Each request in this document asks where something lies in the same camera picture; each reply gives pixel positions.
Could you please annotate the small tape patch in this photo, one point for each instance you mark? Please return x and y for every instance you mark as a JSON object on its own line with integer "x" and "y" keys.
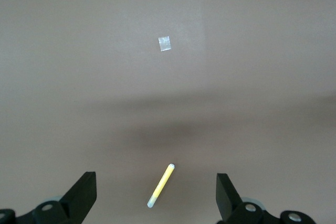
{"x": 165, "y": 43}

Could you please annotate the brown table mat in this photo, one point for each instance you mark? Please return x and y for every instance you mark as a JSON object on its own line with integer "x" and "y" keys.
{"x": 78, "y": 51}

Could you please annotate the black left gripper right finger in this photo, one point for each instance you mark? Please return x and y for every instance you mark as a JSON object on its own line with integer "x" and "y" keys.
{"x": 231, "y": 203}

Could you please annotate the yellow marker pen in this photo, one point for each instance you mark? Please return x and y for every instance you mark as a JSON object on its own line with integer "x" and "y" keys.
{"x": 161, "y": 184}

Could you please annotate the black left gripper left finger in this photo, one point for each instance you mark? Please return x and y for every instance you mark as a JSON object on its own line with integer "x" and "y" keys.
{"x": 76, "y": 200}

